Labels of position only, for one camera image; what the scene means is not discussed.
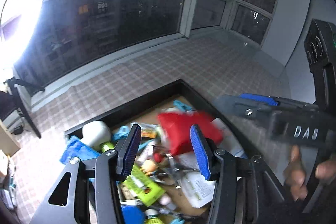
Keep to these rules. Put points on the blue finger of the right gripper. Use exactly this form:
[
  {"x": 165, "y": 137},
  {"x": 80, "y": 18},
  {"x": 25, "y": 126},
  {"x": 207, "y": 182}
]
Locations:
[
  {"x": 241, "y": 107},
  {"x": 259, "y": 98}
]

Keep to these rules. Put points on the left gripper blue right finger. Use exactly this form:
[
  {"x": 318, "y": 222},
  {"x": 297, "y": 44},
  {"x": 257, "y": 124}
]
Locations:
[{"x": 204, "y": 150}]

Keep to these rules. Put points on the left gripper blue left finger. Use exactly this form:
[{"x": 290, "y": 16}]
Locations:
[{"x": 127, "y": 150}]

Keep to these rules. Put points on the red pouch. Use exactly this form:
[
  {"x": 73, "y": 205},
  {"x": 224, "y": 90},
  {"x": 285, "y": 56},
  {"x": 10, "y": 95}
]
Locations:
[{"x": 177, "y": 127}]

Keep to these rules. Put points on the person's right hand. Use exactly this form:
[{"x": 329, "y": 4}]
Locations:
[{"x": 295, "y": 173}]

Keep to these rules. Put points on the green snack packet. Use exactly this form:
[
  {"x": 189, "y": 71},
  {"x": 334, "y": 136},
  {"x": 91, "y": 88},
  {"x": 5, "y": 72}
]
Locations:
[{"x": 143, "y": 187}]

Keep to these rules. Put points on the blue wipes packet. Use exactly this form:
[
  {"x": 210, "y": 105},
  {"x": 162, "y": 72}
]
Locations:
[{"x": 76, "y": 148}]

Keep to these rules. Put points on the black tray box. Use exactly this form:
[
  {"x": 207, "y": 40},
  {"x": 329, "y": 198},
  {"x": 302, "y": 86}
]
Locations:
[{"x": 103, "y": 170}]

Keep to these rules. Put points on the blue round lid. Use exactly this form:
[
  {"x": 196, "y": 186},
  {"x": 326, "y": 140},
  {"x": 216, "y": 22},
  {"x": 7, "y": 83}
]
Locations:
[{"x": 132, "y": 215}]

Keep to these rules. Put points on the black tripod stand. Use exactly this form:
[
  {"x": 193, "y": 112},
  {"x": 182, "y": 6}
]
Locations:
[{"x": 12, "y": 83}]

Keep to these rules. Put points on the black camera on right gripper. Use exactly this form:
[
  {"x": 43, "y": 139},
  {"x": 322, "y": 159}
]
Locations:
[{"x": 321, "y": 52}]

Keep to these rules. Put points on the ring light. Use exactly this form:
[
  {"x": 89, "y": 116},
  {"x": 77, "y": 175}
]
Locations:
[{"x": 18, "y": 21}]

